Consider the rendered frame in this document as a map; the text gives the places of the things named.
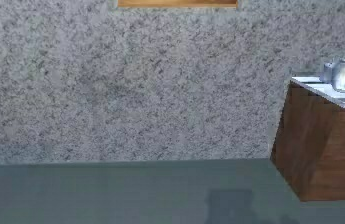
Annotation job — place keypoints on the brown wooden kitchen cabinet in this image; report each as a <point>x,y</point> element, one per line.
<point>316,146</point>

